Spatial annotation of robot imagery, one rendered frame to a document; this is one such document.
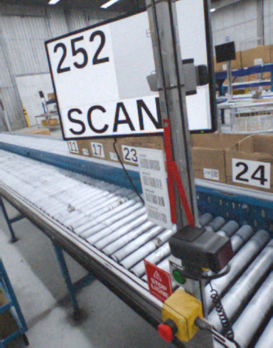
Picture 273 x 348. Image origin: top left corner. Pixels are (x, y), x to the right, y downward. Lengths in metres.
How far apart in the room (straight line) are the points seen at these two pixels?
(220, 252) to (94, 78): 0.53
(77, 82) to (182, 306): 0.65
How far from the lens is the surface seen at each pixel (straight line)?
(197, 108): 0.61
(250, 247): 1.06
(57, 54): 0.83
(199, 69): 0.57
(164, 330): 0.67
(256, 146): 1.43
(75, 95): 0.78
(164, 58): 0.49
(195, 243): 0.50
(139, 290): 0.92
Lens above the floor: 1.38
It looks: 17 degrees down
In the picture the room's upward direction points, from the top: 10 degrees counter-clockwise
